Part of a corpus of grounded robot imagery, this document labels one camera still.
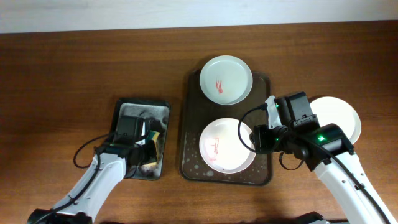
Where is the yellow green sponge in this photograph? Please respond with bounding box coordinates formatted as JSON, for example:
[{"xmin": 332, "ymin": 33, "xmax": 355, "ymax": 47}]
[{"xmin": 142, "ymin": 131, "xmax": 160, "ymax": 166}]

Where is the cream white plate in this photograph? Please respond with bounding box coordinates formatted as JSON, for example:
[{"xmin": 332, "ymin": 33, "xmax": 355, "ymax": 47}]
[{"xmin": 310, "ymin": 96, "xmax": 361, "ymax": 144}]

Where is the pink plate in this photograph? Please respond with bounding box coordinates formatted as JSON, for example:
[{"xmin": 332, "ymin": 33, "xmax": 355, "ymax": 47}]
[{"xmin": 199, "ymin": 118, "xmax": 256, "ymax": 174}]

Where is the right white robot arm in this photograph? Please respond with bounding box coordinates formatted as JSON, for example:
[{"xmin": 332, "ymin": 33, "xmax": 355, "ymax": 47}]
[{"xmin": 250, "ymin": 92, "xmax": 396, "ymax": 223}]

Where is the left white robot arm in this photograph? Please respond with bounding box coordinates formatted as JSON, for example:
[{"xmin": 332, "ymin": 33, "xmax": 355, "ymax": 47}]
[{"xmin": 27, "ymin": 131, "xmax": 159, "ymax": 223}]

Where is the small black metal tray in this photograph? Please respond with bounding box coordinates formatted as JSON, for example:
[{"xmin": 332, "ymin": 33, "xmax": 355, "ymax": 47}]
[{"xmin": 103, "ymin": 98, "xmax": 170, "ymax": 180}]

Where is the brown plastic serving tray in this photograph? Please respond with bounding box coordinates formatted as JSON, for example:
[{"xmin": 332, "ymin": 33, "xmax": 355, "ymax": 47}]
[{"xmin": 179, "ymin": 70, "xmax": 273, "ymax": 186}]

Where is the light green dirty plate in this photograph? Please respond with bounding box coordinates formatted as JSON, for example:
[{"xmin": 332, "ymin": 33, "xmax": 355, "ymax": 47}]
[{"xmin": 199, "ymin": 55, "xmax": 253, "ymax": 105}]

